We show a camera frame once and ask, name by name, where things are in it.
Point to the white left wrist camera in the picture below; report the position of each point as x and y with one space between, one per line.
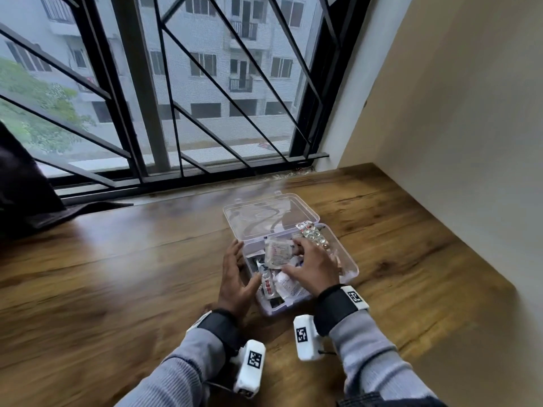
250 368

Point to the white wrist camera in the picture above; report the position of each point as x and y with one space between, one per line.
306 339
250 368

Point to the person's left forearm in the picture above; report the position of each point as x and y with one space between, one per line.
182 373

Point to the silver blister strip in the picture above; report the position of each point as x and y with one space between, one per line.
314 235

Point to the black metal window grille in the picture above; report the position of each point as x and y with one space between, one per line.
55 60

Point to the green tree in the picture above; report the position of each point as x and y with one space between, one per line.
38 105

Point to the person's right forearm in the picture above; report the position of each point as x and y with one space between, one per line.
373 356

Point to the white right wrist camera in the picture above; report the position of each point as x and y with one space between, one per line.
306 339

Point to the plain white sachet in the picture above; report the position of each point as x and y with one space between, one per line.
276 253

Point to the clear plastic medicine box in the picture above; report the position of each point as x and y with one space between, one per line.
267 216

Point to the black window frame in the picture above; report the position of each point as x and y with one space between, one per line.
108 80

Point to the person's left hand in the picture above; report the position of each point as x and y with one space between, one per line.
235 288

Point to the dark curtain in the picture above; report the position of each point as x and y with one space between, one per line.
25 194

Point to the grey window sash bar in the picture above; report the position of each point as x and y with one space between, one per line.
144 88

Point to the person's right hand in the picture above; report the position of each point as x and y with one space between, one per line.
318 271

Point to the grey apartment building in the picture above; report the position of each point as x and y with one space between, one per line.
212 38

